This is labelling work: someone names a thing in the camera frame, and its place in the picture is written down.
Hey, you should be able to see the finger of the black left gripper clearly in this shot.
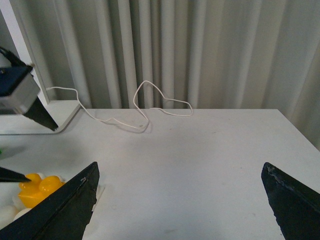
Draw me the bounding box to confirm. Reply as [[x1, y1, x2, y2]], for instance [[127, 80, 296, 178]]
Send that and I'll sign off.
[[0, 167, 31, 183], [23, 97, 59, 131]]

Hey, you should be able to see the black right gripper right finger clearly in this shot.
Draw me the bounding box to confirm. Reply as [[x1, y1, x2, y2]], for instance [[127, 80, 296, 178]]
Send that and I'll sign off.
[[261, 162, 320, 240]]

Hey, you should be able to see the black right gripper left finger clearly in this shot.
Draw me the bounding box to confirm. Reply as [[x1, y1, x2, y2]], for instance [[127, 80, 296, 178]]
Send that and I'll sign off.
[[0, 161, 100, 240]]

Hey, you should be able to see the yellow two-stud block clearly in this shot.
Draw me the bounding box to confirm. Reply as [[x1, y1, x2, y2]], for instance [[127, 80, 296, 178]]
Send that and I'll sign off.
[[18, 173, 65, 208]]

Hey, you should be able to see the white studded base plate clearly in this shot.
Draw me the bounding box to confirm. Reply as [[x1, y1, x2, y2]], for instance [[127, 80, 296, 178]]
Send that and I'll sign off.
[[0, 172, 105, 230]]

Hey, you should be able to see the white lamp stand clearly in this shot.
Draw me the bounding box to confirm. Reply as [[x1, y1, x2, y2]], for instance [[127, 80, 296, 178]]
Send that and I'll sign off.
[[0, 0, 80, 135]]

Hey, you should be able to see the grey pleated curtain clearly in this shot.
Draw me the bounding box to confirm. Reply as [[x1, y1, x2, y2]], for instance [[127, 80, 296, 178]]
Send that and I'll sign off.
[[9, 0, 320, 147]]

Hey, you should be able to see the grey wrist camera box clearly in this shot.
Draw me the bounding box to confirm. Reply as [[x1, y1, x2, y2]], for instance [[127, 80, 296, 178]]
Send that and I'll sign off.
[[0, 65, 40, 115]]

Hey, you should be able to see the white power cable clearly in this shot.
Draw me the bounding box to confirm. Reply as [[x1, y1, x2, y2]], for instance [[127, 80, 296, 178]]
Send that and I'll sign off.
[[46, 80, 194, 133]]

